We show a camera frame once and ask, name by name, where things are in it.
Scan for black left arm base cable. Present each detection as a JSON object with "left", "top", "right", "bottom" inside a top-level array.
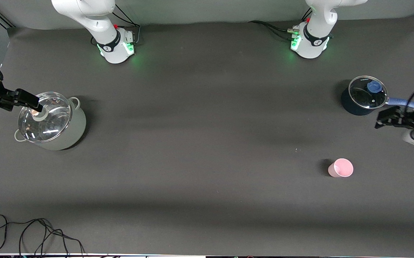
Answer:
[{"left": 249, "top": 20, "right": 298, "bottom": 41}]

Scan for grey two-handled pot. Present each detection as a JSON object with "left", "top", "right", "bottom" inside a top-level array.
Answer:
[{"left": 14, "top": 96, "right": 87, "bottom": 151}]

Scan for dark blue saucepan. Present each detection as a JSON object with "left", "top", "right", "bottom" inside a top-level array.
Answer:
[{"left": 341, "top": 76, "right": 414, "bottom": 116}]

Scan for black arm base cable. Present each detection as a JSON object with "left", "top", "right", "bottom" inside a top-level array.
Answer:
[
  {"left": 249, "top": 20, "right": 298, "bottom": 41},
  {"left": 111, "top": 3, "right": 141, "bottom": 46}
]

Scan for glass lid with grey knob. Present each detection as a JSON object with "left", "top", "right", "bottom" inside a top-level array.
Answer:
[{"left": 18, "top": 92, "right": 72, "bottom": 144}]

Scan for black right arm base cable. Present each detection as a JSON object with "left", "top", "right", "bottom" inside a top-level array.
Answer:
[{"left": 111, "top": 3, "right": 141, "bottom": 46}]

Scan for pink plastic cup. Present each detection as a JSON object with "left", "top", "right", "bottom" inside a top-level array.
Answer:
[{"left": 328, "top": 158, "right": 354, "bottom": 178}]

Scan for glass lid with blue knob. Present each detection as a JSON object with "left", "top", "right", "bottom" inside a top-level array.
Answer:
[{"left": 348, "top": 75, "right": 389, "bottom": 109}]

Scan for dark grey table mat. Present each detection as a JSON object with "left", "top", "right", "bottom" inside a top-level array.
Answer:
[{"left": 0, "top": 13, "right": 414, "bottom": 256}]

